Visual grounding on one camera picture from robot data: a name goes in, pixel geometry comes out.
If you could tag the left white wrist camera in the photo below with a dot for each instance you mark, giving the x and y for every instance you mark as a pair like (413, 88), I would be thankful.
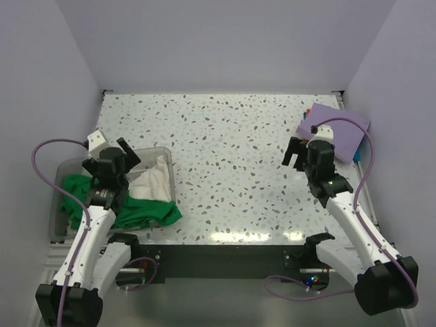
(96, 142)

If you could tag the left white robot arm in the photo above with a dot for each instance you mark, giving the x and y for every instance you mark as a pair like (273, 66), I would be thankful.
(75, 295)

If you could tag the folded blue t-shirt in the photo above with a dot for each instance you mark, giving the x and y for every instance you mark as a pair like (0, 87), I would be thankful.
(358, 154)

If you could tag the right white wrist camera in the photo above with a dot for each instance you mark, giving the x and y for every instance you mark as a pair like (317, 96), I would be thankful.
(323, 133)

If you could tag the white t-shirt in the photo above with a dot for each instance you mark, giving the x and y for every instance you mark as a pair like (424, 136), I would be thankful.
(152, 184)

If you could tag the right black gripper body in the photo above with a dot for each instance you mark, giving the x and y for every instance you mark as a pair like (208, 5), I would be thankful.
(308, 170)

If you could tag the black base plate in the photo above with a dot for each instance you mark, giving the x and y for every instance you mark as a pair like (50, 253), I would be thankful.
(234, 262)

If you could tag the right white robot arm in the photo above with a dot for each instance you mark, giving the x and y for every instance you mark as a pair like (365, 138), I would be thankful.
(382, 279)

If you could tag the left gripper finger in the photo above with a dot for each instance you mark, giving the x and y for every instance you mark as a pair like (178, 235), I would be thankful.
(131, 156)
(91, 166)

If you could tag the green t-shirt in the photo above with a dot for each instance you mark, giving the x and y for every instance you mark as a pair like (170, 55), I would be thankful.
(135, 213)

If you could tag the folded purple t-shirt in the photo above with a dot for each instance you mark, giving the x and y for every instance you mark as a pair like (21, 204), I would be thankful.
(346, 136)

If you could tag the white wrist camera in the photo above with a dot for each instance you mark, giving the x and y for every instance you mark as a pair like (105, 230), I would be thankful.
(96, 142)
(323, 133)

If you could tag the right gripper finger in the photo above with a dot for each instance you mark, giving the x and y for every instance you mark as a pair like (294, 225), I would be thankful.
(296, 146)
(300, 163)

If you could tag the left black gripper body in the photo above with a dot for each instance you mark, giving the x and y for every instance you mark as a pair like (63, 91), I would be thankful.
(124, 181)

